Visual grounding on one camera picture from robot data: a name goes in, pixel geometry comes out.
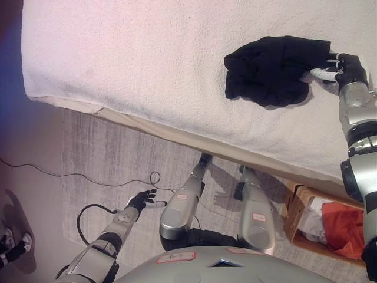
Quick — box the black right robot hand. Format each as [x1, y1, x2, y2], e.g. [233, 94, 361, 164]
[310, 52, 369, 89]

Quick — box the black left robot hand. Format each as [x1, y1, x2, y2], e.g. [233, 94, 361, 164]
[127, 189, 169, 212]

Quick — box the black clothing item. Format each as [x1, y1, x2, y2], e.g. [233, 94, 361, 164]
[223, 35, 332, 108]

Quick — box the white terry bed blanket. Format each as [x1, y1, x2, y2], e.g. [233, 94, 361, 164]
[21, 0, 377, 185]

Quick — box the woven wooden laundry basket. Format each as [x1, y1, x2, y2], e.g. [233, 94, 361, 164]
[280, 180, 369, 268]

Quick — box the silver left robot leg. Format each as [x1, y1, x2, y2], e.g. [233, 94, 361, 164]
[159, 153, 214, 241]

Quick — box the silver robot leg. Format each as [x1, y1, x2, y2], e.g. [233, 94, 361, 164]
[233, 165, 276, 255]
[159, 153, 214, 241]

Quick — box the grey floor rug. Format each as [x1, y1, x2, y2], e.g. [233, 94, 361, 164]
[59, 110, 377, 283]

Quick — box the silver robot torso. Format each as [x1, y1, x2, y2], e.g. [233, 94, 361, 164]
[113, 228, 336, 283]

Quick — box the silver right robot leg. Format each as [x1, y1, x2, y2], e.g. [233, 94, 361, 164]
[233, 165, 276, 255]

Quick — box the person's black white shoe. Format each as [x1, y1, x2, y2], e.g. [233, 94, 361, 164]
[16, 232, 33, 252]
[0, 227, 15, 268]

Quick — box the orange garment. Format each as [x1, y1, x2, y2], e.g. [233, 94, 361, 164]
[320, 201, 366, 261]

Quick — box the white garment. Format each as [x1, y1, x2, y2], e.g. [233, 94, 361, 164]
[298, 196, 328, 244]

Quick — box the thin black floor cable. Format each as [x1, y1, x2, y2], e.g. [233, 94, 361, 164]
[0, 157, 237, 221]

